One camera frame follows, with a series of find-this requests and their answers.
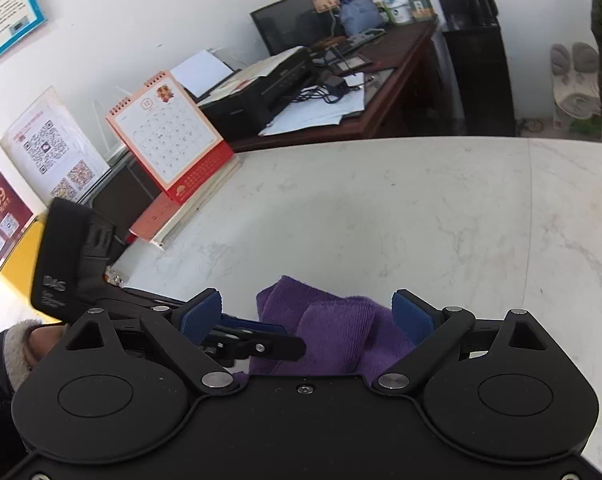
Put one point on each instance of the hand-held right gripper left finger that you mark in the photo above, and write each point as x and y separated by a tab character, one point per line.
201	312

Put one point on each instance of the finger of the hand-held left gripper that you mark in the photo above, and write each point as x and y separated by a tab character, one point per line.
251	322
276	346

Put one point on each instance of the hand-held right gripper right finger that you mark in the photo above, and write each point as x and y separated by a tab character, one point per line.
411	317

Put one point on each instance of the purple towel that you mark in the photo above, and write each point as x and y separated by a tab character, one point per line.
331	330

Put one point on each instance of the person's left hand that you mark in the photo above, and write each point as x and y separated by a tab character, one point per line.
46	341

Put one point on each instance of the yellow box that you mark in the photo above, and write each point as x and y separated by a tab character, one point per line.
23	255

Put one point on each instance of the black box with blue sticker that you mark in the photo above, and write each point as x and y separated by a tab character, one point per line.
126	195

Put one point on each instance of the red notebook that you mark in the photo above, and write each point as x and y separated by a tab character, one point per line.
153	217

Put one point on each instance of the white code sign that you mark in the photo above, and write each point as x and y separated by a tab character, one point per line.
51	145

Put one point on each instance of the red desk calendar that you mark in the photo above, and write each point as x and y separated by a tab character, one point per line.
166	130

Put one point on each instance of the white papers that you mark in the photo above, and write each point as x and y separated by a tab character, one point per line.
321	110

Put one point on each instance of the black printer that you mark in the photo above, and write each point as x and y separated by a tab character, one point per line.
261	95

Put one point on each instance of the black power adapter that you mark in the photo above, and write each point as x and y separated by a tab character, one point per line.
338	87

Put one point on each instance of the black water dispenser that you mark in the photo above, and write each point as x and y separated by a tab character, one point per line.
476	85

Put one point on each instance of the dark wooden desk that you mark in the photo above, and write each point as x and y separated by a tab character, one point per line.
401	75

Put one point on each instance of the black computer monitor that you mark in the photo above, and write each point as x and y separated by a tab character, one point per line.
286	22

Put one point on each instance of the blue bag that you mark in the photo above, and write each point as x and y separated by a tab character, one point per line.
363	15

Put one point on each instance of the black kettle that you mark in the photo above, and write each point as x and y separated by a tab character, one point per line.
481	9

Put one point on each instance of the dark red wall poster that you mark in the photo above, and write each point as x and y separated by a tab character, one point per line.
1	220

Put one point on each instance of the small photo frame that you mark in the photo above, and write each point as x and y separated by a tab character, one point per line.
420	6

